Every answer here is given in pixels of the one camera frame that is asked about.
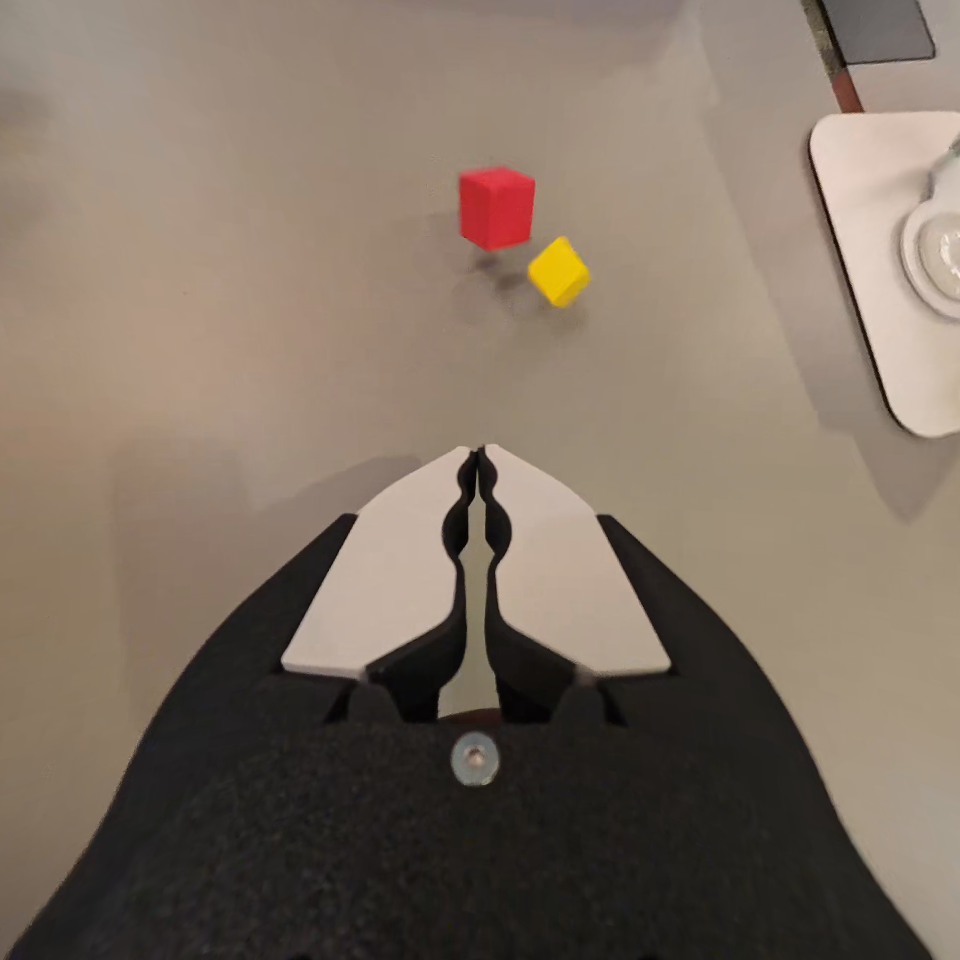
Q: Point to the yellow wooden cube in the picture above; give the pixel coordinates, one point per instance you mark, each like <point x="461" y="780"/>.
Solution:
<point x="560" y="272"/>

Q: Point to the white folding stand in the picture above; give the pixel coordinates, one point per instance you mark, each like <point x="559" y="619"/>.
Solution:
<point x="870" y="255"/>

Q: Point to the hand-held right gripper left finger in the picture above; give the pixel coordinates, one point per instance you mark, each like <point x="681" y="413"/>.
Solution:
<point x="368" y="600"/>

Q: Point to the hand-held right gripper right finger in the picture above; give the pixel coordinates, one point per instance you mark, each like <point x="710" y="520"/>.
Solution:
<point x="593" y="600"/>

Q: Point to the red wooden cube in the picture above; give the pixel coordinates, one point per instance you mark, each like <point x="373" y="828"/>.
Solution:
<point x="497" y="207"/>

